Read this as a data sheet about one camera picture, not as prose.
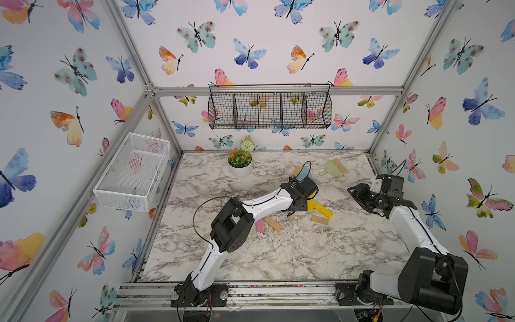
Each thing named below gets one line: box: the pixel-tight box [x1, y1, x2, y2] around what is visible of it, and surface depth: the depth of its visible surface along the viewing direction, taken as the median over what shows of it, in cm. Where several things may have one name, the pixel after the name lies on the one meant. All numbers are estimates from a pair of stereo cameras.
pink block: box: [256, 218, 265, 233], surface depth 93 cm
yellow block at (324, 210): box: [313, 202, 334, 219], surface depth 98 cm
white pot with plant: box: [227, 134, 255, 178], surface depth 101 cm
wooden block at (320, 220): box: [311, 214, 330, 226], surface depth 95 cm
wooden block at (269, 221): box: [264, 216, 283, 233], surface depth 93 cm
